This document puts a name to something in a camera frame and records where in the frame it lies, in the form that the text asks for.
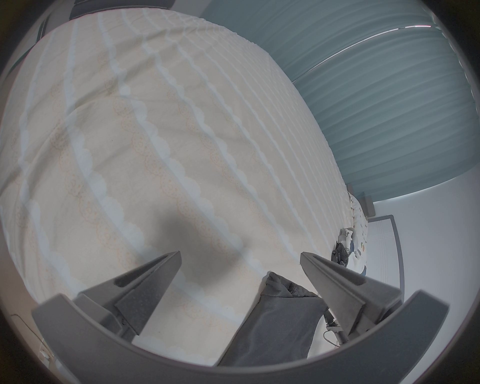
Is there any blue-green curtain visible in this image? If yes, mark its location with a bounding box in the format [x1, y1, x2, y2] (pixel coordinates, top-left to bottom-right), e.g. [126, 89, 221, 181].
[292, 26, 480, 203]
[200, 0, 432, 81]

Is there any white printed pillow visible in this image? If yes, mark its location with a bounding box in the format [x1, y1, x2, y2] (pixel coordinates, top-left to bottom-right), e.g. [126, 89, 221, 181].
[347, 191, 370, 263]

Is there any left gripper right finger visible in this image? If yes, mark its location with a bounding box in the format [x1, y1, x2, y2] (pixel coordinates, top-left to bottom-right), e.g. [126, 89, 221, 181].
[300, 252, 402, 334]

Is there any grey bedside table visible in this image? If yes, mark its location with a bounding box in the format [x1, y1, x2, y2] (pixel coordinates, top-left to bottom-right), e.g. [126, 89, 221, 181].
[347, 184, 376, 218]

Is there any bed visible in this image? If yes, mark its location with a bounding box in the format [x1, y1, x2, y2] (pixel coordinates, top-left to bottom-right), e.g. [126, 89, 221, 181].
[0, 9, 406, 368]

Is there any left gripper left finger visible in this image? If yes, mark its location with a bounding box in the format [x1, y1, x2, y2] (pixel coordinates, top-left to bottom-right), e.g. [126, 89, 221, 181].
[75, 250, 182, 336]

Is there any black T-shirt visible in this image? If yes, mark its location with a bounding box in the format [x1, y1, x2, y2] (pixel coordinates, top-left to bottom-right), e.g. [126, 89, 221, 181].
[217, 272, 331, 368]

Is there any pile of clothes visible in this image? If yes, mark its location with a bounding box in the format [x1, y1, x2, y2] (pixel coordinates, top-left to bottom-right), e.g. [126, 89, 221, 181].
[335, 227, 366, 263]

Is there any black shiny garment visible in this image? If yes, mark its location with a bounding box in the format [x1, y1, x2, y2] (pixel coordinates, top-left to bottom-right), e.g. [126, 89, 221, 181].
[331, 242, 351, 267]

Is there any black chest of drawers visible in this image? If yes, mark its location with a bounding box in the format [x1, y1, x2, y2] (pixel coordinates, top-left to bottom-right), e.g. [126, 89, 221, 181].
[69, 0, 177, 12]

